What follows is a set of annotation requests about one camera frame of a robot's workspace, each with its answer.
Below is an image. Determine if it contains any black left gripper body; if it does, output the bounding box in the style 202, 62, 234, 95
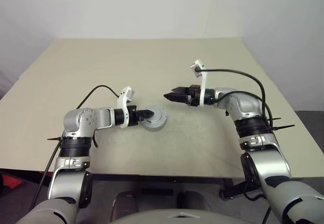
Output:
126, 104, 140, 128

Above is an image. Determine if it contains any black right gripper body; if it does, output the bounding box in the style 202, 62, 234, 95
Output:
186, 83, 203, 107

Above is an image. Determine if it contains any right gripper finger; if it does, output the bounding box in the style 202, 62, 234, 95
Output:
164, 92, 190, 105
171, 86, 190, 95

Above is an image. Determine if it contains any motor end cover with circuit board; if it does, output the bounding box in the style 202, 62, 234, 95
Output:
144, 104, 169, 125

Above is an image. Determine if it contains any dark rounded shape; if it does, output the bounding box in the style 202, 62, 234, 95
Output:
111, 191, 139, 221

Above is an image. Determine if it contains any grey robot torso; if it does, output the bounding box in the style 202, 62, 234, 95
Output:
108, 208, 254, 224

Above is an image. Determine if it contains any red object under table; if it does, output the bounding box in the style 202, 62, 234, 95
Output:
0, 172, 24, 190

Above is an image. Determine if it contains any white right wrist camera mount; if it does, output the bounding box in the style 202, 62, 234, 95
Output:
190, 59, 210, 107

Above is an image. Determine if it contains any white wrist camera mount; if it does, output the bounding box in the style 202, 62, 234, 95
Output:
190, 59, 210, 107
116, 86, 136, 129

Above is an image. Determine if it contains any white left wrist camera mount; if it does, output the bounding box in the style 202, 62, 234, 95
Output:
116, 86, 136, 129

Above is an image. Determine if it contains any black table frame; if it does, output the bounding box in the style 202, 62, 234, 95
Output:
88, 173, 249, 200

